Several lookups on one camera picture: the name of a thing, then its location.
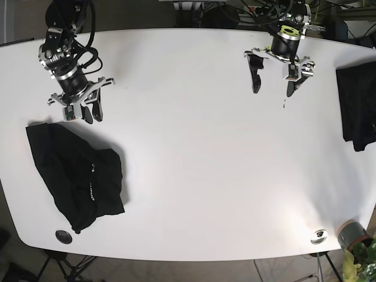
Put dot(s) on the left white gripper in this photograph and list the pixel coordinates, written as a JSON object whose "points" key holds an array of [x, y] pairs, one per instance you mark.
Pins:
{"points": [[283, 49]]}

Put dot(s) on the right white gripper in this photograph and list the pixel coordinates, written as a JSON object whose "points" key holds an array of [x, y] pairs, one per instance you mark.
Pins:
{"points": [[84, 105]]}

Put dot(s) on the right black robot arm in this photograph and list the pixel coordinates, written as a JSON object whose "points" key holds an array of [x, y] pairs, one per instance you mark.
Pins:
{"points": [[67, 52]]}

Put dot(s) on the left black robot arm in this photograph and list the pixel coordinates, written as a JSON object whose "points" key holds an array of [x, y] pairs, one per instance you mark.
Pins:
{"points": [[287, 29]]}

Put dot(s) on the black table grommet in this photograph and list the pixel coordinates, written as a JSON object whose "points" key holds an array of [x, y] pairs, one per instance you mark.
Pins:
{"points": [[63, 236]]}

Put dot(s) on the silver table grommet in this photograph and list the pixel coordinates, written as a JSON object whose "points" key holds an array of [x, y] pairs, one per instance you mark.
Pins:
{"points": [[319, 236]]}

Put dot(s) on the grey plant pot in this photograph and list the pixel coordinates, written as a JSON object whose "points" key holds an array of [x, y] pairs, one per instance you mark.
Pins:
{"points": [[350, 233]]}

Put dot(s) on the green potted plant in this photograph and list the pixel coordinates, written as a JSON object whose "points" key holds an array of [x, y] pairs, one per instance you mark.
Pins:
{"points": [[359, 262]]}

